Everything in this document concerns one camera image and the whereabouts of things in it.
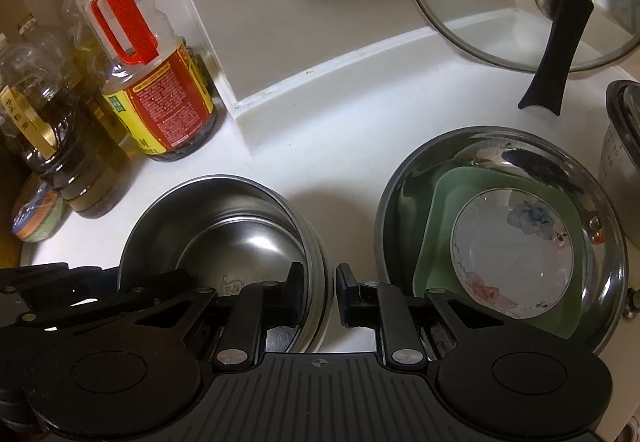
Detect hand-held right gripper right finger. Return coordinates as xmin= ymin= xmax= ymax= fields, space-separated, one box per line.
xmin=336 ymin=263 xmax=507 ymax=369

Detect soy sauce bottle red handle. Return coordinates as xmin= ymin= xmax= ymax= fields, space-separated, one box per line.
xmin=62 ymin=0 xmax=218 ymax=163

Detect steel bowl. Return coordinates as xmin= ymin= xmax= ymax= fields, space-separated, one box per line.
xmin=118 ymin=175 xmax=333 ymax=355

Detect green square plate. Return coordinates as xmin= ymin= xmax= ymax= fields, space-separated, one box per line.
xmin=412 ymin=165 xmax=591 ymax=340

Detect steel pot with lid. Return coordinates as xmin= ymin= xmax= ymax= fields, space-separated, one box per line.
xmin=598 ymin=80 xmax=640 ymax=205

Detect colourful striped wrapped bowl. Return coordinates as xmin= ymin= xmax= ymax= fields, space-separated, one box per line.
xmin=11 ymin=175 xmax=68 ymax=243

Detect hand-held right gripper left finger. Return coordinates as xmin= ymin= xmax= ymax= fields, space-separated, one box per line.
xmin=119 ymin=261 xmax=307 ymax=371

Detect small floral plate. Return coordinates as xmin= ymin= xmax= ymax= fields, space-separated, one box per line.
xmin=450 ymin=189 xmax=576 ymax=320

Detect yellow oil bottle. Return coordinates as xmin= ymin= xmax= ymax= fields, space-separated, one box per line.
xmin=14 ymin=14 xmax=108 ymax=123

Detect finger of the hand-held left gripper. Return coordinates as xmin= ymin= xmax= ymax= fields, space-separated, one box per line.
xmin=0 ymin=263 xmax=119 ymax=304
xmin=16 ymin=268 xmax=194 ymax=329

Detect large dark oil bottle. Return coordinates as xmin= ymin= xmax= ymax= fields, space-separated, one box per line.
xmin=0 ymin=40 xmax=133 ymax=220

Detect round steel dish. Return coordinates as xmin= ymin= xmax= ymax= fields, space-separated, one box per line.
xmin=374 ymin=125 xmax=630 ymax=358

